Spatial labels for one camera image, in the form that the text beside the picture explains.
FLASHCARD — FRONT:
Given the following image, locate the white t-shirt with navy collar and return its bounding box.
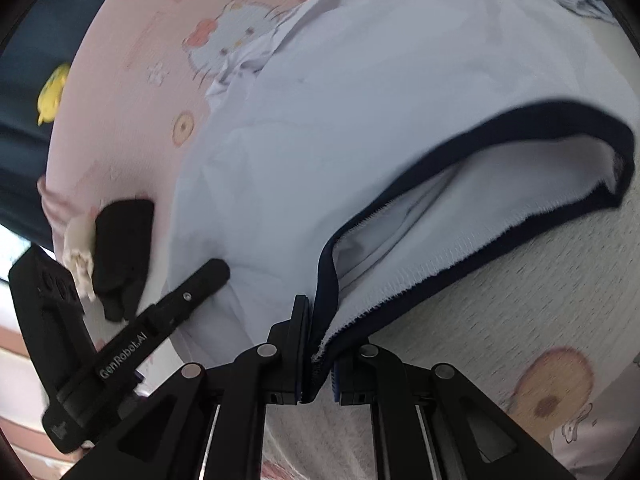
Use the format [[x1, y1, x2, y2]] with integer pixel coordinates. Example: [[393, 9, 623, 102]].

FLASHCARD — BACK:
[[167, 0, 638, 376]]

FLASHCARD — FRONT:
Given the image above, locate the black cloth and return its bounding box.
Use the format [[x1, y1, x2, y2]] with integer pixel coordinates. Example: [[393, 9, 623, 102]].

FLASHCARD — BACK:
[[94, 199, 156, 322]]

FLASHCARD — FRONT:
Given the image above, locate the cream lace cloth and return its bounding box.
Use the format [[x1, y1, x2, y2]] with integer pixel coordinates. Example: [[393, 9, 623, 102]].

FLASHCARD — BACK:
[[62, 210, 98, 306]]

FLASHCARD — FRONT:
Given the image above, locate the pink and cream printed blanket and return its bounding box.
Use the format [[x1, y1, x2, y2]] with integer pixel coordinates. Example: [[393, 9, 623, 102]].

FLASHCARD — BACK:
[[37, 0, 640, 480]]

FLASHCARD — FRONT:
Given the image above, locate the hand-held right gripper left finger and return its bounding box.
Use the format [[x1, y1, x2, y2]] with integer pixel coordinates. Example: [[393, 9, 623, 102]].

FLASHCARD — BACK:
[[62, 294, 313, 480]]

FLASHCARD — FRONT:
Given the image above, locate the yellow plush toy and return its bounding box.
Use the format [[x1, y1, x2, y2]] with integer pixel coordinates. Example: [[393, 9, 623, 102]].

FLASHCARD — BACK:
[[36, 62, 71, 126]]

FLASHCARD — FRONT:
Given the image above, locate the dark blue curtain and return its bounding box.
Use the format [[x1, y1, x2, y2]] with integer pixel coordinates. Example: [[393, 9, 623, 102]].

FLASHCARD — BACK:
[[0, 0, 126, 256]]

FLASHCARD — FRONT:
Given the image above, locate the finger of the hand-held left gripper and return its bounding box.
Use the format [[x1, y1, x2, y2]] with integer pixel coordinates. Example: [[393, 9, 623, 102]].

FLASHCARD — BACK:
[[144, 258, 232, 334]]

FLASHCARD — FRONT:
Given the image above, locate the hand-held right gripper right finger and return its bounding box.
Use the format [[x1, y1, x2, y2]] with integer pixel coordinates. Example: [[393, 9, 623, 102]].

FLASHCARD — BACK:
[[330, 342, 576, 480]]

